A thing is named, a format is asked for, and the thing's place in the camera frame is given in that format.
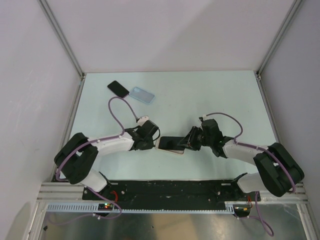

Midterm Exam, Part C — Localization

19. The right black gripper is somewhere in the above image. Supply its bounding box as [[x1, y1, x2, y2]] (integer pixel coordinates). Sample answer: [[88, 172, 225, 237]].
[[178, 126, 213, 151]]

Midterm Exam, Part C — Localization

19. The black smartphone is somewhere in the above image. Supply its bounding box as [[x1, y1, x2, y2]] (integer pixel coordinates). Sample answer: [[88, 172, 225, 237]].
[[158, 136, 185, 151]]

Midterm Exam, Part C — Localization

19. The beige phone case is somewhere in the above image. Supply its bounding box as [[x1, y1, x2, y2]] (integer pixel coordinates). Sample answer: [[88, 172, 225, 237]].
[[155, 139, 184, 155]]

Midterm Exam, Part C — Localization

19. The translucent blue phone case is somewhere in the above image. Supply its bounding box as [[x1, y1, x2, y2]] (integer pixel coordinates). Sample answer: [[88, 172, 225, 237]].
[[129, 86, 155, 105]]

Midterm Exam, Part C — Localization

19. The black phone with red edge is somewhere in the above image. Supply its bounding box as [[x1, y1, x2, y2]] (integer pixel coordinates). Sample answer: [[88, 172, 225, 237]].
[[107, 80, 130, 98]]

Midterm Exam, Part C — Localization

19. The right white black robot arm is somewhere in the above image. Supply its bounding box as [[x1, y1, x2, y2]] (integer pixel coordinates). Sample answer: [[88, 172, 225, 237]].
[[178, 119, 305, 201]]

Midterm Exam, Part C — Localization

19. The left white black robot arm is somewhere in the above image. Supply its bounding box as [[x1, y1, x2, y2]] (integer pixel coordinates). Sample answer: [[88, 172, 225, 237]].
[[54, 119, 160, 200]]

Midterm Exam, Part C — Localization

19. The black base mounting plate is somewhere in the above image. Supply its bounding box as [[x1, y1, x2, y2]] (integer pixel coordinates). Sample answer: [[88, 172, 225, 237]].
[[51, 178, 268, 211]]

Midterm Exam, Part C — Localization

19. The left controller board with LEDs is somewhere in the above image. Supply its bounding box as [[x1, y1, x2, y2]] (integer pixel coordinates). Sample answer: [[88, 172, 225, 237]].
[[98, 203, 114, 211]]

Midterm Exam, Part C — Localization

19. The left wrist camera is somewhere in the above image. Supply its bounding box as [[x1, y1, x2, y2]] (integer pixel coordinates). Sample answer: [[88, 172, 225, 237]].
[[136, 115, 149, 126]]

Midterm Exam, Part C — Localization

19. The right controller board with wires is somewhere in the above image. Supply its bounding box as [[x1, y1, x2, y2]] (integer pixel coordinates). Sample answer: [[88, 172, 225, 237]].
[[233, 205, 251, 218]]

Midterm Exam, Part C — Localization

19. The front aluminium frame rail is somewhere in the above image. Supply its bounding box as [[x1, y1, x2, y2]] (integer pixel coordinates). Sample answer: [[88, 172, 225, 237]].
[[36, 182, 309, 204]]

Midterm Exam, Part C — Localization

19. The white slotted cable duct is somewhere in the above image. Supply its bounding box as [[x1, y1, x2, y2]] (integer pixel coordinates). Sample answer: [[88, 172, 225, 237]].
[[47, 202, 235, 214]]

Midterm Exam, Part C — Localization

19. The left aluminium frame post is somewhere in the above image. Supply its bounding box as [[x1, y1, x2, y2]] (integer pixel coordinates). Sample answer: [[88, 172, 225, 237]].
[[37, 0, 85, 81]]

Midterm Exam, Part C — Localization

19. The aluminium frame post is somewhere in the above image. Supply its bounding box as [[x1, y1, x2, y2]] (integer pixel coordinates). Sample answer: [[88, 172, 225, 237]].
[[37, 0, 85, 81], [255, 0, 305, 80]]

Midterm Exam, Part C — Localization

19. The right aluminium frame post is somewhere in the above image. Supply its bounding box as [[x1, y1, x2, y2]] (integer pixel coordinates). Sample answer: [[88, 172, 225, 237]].
[[255, 0, 305, 80]]

